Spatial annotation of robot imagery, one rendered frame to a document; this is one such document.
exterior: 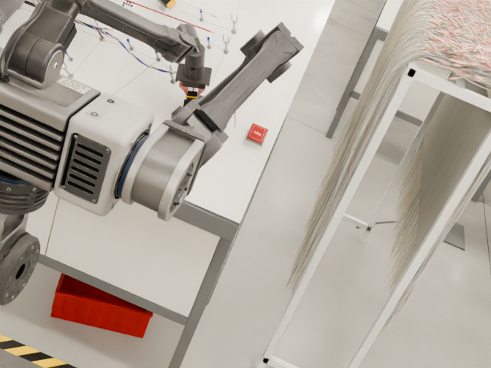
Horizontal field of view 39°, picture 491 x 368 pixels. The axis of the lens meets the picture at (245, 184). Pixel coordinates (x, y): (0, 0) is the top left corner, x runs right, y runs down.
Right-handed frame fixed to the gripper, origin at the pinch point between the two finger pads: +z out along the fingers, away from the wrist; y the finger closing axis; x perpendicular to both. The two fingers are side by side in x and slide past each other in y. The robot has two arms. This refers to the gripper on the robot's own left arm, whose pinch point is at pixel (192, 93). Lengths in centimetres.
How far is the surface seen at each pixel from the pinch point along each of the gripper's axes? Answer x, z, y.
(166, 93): -3.3, 6.2, 8.6
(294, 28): -28.1, -5.8, -28.8
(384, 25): -212, 157, -104
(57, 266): 37, 61, 41
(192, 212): 29.6, 21.6, -5.1
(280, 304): 5, 139, -48
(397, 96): -9, -3, -64
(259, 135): 7.3, 6.7, -22.4
